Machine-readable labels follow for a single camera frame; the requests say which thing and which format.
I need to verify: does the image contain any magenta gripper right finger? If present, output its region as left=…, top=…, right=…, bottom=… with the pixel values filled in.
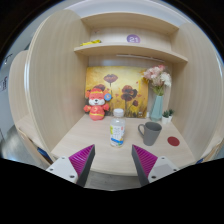
left=132, top=145, right=179, bottom=186

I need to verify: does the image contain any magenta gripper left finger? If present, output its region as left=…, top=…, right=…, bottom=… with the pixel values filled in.
left=47, top=145, right=95, bottom=187

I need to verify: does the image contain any clear plastic water bottle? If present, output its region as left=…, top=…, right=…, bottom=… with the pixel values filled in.
left=110, top=108, right=126, bottom=147

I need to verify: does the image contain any red round coaster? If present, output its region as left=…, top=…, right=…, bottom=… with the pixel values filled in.
left=167, top=136, right=180, bottom=146

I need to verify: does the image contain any grey ceramic mug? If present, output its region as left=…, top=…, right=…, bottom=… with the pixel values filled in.
left=138, top=122, right=162, bottom=146

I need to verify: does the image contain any small potted succulent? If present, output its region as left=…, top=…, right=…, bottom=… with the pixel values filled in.
left=162, top=109, right=174, bottom=124

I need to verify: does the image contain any teal flower vase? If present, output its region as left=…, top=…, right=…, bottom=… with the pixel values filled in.
left=150, top=95, right=163, bottom=121

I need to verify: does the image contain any red plush mascot toy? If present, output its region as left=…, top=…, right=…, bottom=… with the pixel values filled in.
left=84, top=88, right=109, bottom=121

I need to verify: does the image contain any poppy flower painting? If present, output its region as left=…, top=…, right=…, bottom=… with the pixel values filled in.
left=86, top=66, right=148, bottom=118

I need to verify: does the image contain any pink white flower bouquet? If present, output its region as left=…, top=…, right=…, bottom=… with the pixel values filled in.
left=143, top=64, right=172, bottom=96

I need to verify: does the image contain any light wood shelf unit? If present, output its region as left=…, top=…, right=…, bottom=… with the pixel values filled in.
left=8, top=10, right=224, bottom=176

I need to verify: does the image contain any yellow object on shelf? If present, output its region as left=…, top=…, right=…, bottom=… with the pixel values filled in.
left=80, top=40, right=102, bottom=47

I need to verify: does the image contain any purple number sticker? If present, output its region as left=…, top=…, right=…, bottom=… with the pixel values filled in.
left=127, top=34, right=141, bottom=43

